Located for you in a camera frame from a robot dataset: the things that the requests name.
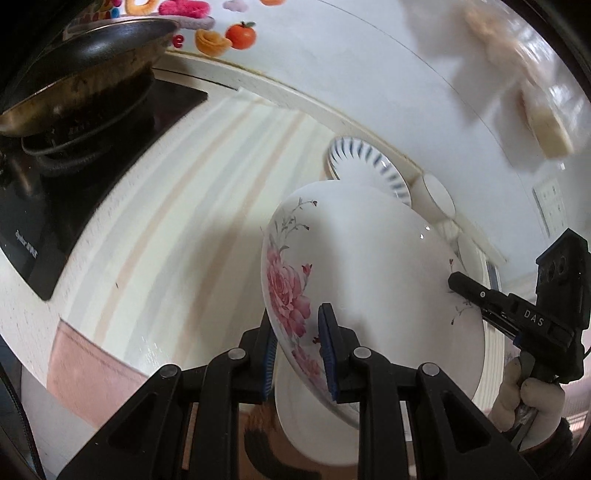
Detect plain white plate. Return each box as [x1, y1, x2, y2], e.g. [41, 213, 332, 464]
[274, 357, 362, 468]

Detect black glass gas stove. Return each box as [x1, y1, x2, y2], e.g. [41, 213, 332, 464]
[0, 69, 209, 303]

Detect white wall socket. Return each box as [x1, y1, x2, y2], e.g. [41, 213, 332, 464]
[532, 178, 570, 237]

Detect person's right forearm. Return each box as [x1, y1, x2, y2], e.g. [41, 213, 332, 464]
[512, 415, 576, 462]

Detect white bowl blue rim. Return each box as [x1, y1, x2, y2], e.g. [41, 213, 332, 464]
[456, 230, 486, 278]
[421, 172, 458, 221]

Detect colourful wall stickers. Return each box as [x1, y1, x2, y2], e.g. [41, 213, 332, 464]
[102, 0, 284, 58]

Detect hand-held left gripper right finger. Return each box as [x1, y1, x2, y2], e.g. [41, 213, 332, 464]
[318, 302, 539, 480]

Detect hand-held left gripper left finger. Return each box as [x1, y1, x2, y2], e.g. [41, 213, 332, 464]
[58, 309, 280, 480]

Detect plastic bag with buns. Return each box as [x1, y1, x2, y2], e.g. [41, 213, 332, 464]
[406, 0, 536, 127]

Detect plastic bag with pale block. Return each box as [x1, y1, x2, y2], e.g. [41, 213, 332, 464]
[489, 46, 578, 174]

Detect striped table cover pink border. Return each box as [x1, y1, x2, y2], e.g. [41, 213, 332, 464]
[21, 99, 509, 480]

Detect person's right hand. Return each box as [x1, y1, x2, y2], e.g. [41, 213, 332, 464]
[489, 357, 567, 433]

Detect blue striped plate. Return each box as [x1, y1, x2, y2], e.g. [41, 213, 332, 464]
[327, 136, 413, 208]

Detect dark frying pan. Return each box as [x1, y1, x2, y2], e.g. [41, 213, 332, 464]
[0, 18, 179, 138]

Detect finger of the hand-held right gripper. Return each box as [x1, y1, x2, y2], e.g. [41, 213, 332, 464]
[480, 313, 523, 348]
[449, 271, 512, 325]

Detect floral white plate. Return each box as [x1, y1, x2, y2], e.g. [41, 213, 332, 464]
[261, 180, 486, 428]

